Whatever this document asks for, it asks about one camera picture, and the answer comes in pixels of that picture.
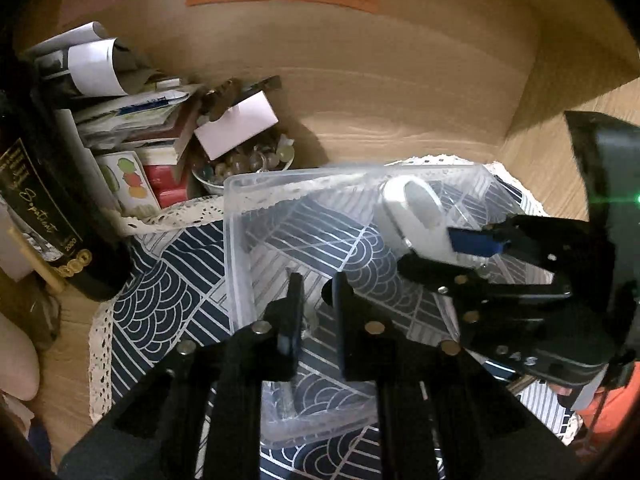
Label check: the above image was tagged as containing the red book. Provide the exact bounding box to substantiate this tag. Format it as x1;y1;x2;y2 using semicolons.
144;161;190;209

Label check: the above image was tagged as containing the white plastic device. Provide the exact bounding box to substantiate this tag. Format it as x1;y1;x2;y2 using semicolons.
372;175;473;268

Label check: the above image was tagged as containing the pile of papers and booklets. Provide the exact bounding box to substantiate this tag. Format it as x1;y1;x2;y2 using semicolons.
75;77;203;153

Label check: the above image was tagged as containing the pale pink rounded object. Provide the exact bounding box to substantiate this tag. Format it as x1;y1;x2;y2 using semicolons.
0;305;42;402

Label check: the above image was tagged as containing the beige wooden stick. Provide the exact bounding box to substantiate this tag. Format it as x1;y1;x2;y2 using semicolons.
7;227;68;293

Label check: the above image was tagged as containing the white card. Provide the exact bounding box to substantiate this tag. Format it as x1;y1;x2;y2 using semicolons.
193;91;279;160

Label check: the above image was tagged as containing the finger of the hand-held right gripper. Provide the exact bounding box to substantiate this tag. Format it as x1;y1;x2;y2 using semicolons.
446;215;610;287
398;252;573;313

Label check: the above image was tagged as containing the rolled white paper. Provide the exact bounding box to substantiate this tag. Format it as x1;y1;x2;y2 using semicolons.
67;37;132;97
22;21;107;81

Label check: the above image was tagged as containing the pile of glass beads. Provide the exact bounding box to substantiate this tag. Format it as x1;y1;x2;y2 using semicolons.
197;130;295;183

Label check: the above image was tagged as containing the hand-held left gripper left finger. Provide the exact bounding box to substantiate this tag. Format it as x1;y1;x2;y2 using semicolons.
57;272;306;480

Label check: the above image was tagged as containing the white box with coloured print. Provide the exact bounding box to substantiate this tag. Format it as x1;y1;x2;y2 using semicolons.
95;150;162;217

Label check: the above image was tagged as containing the brown metal ornament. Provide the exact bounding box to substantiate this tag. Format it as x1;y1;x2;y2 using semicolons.
200;76;283;122

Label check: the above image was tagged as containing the clear plastic storage box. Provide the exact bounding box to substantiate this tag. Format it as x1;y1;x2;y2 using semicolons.
222;160;557;451

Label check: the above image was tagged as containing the white bowl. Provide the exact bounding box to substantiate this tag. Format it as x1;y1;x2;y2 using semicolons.
191;152;296;197

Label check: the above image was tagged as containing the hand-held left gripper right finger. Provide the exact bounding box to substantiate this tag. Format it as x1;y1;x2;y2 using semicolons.
322;271;587;480

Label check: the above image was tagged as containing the navy patterned lace-edged cloth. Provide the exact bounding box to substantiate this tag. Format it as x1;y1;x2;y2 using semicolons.
89;152;583;480

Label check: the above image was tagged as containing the dark wine bottle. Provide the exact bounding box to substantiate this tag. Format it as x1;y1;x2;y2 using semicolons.
0;35;133;303

